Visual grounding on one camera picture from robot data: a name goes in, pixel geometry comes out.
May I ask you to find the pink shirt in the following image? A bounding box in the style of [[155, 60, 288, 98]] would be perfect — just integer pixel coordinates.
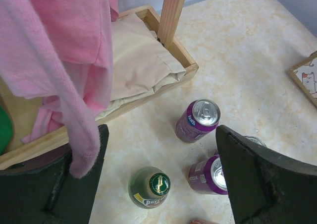
[[0, 0, 119, 178]]

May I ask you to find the wooden clothes rack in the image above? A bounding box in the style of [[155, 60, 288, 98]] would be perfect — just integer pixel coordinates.
[[0, 0, 199, 170]]

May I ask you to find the green Perrier glass bottle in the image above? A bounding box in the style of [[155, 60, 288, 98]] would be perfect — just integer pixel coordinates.
[[128, 167, 171, 209]]

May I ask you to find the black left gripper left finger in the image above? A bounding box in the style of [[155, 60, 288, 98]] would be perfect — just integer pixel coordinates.
[[0, 124, 109, 224]]

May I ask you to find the purple fanta can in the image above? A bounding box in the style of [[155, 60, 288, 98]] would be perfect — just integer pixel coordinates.
[[188, 155, 228, 195], [245, 136, 266, 147], [175, 99, 221, 143]]

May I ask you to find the cream folded cloth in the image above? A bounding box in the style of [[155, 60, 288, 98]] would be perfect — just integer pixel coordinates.
[[96, 13, 186, 120]]

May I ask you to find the red Coca-Cola can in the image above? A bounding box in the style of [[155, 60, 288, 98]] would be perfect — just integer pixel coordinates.
[[189, 218, 218, 224]]

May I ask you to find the burlap canvas tote bag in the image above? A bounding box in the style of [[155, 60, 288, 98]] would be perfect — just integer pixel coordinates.
[[287, 51, 317, 107]]

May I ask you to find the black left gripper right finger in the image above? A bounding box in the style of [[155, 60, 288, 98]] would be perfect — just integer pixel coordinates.
[[216, 125, 317, 224]]

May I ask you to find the green tank top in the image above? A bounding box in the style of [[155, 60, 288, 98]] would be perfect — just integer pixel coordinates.
[[0, 107, 13, 154]]

